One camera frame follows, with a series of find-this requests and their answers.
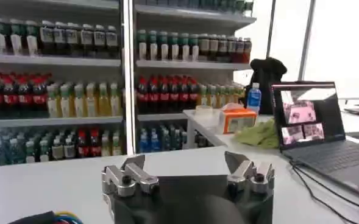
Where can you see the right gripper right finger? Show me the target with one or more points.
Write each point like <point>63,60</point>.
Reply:
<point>252,176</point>

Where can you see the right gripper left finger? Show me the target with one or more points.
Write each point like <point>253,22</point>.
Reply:
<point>127,178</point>

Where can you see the green cloth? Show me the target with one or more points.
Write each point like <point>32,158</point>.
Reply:
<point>258,137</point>

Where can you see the orange tissue box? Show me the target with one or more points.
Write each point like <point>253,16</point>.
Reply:
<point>238,121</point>

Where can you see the white desk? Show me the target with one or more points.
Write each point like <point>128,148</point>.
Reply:
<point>206,128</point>

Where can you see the dark grey open laptop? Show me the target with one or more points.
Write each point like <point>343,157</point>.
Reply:
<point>319,146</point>

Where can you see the clear plastic container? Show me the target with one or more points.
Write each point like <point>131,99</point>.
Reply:
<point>206,114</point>

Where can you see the blue-label water bottle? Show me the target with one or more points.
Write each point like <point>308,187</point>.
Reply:
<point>254,99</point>

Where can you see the black bag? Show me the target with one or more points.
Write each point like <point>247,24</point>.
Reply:
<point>267,73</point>

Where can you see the shelf unit with bottles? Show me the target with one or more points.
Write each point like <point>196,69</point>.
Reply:
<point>179,85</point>
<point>54,91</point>

